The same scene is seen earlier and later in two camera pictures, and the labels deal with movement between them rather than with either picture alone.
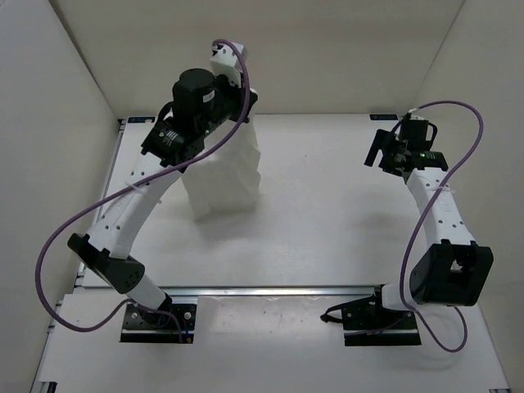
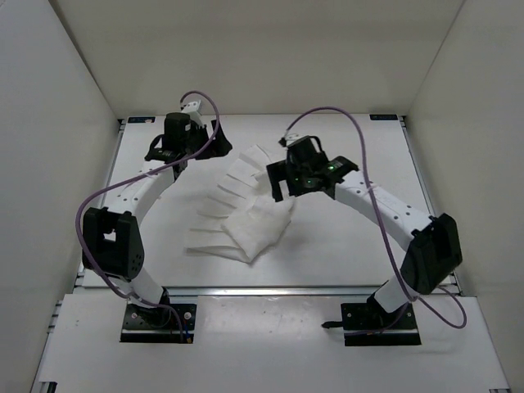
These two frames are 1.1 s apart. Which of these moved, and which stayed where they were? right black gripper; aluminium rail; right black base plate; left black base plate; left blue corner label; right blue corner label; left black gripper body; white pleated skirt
Moved: white pleated skirt; right black gripper; left black gripper body
Stayed: left blue corner label; right blue corner label; aluminium rail; right black base plate; left black base plate
